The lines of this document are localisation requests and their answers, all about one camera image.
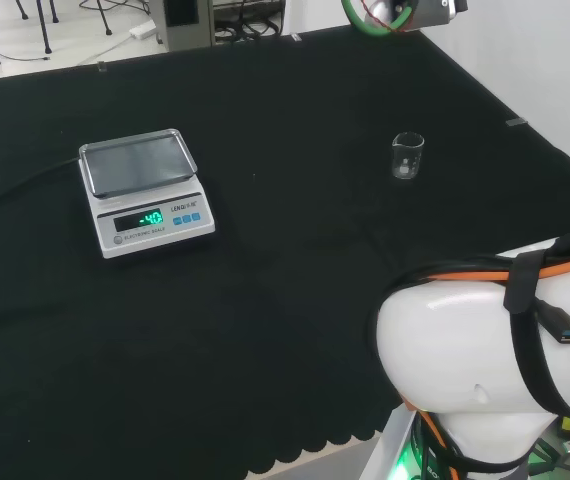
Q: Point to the grey metal cabinet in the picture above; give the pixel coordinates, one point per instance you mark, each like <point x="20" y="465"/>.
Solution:
<point x="185" y="25"/>

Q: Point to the white power strip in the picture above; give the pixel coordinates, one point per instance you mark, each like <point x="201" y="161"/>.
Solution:
<point x="143" y="30"/>

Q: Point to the clear cloth clip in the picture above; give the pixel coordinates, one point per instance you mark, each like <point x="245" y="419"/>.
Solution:
<point x="101" y="66"/>
<point x="516" y="122"/>
<point x="295" y="37"/>

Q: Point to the black bench cloth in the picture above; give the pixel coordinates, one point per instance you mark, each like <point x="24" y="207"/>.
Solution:
<point x="265" y="300"/>

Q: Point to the white electronic balance steel pan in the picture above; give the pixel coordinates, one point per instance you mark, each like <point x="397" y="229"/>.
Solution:
<point x="150" y="200"/>

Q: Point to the small clear glass beaker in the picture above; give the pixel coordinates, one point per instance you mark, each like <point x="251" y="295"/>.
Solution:
<point x="407" y="159"/>

